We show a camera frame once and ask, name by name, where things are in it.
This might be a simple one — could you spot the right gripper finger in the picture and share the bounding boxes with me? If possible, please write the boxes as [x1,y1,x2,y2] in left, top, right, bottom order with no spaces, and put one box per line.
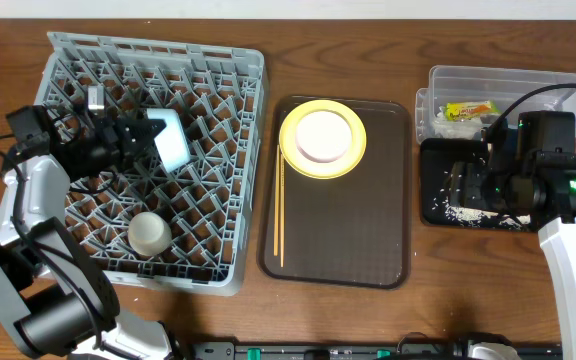
[448,173,471,208]
[450,161,488,176]

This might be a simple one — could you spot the wooden chopstick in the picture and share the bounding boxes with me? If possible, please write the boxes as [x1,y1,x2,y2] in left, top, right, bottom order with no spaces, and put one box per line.
[273,145,281,257]
[279,150,285,268]

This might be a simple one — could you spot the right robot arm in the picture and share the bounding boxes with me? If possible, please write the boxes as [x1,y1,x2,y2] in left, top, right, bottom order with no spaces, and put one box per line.
[448,162,576,359]

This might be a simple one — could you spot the clear plastic bin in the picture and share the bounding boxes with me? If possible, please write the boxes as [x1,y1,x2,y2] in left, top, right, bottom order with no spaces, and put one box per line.
[415,65,576,143]

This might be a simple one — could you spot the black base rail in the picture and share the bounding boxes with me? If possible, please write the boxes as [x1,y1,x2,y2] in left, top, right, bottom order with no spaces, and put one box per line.
[191,332,564,360]

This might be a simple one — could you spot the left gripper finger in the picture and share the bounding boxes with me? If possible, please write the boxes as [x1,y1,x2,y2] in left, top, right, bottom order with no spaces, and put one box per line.
[115,118,166,145]
[117,143,153,168]

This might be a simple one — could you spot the black bin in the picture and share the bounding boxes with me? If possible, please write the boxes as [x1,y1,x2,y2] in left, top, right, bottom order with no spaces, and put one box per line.
[419,138,531,232]

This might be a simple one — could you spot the grey dishwasher rack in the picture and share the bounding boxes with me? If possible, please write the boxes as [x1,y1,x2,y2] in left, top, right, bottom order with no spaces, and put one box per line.
[30,32,267,296]

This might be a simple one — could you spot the yellow green snack wrapper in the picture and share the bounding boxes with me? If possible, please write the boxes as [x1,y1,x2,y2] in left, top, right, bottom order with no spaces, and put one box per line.
[442,100,500,122]

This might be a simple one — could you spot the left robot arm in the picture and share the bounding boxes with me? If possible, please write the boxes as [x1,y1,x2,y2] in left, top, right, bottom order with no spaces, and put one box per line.
[0,107,180,359]

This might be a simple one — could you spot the white paper cup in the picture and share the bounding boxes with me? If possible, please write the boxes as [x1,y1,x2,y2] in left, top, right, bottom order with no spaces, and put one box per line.
[128,212,172,256]

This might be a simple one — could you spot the brown serving tray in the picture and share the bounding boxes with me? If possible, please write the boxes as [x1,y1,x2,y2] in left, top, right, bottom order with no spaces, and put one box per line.
[258,99,414,290]

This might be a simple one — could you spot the white tissue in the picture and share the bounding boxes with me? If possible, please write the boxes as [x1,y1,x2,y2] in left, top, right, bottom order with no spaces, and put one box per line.
[433,113,484,140]

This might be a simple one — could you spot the white bowl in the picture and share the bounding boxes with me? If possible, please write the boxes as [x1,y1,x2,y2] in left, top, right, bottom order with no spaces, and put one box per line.
[295,111,352,163]

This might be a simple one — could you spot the blue bowl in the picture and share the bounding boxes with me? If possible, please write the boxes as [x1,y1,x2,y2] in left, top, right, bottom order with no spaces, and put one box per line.
[146,108,191,173]

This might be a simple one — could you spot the yellow plate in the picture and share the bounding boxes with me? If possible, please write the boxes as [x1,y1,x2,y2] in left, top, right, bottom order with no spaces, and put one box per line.
[279,99,367,180]

